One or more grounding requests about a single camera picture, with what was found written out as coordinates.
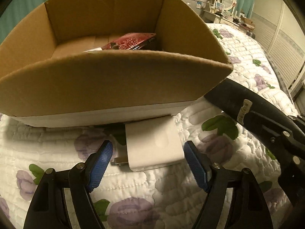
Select black long object with sticker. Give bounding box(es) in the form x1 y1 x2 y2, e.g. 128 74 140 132
204 77 296 131

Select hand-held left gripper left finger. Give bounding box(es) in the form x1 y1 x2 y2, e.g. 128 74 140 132
23 140 114 229

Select brown cardboard box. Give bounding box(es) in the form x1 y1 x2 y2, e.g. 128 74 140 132
0 0 234 128

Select white louvered wardrobe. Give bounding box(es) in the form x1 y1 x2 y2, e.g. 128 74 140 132
252 0 305 97

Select white dressing table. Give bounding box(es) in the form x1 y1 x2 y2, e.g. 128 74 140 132
201 2 256 30

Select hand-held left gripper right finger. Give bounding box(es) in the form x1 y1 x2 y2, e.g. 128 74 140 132
183 141 273 229

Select white floral quilt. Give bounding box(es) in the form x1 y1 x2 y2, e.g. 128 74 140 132
0 23 301 229

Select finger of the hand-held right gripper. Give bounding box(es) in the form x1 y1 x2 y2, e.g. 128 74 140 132
245 111 303 170
285 114 305 144

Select small brown box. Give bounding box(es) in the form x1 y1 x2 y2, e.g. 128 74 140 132
239 15 255 28

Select pink glitter case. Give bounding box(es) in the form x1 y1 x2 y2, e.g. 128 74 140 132
101 33 157 51

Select white charger adapter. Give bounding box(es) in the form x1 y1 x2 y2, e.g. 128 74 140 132
111 116 185 172

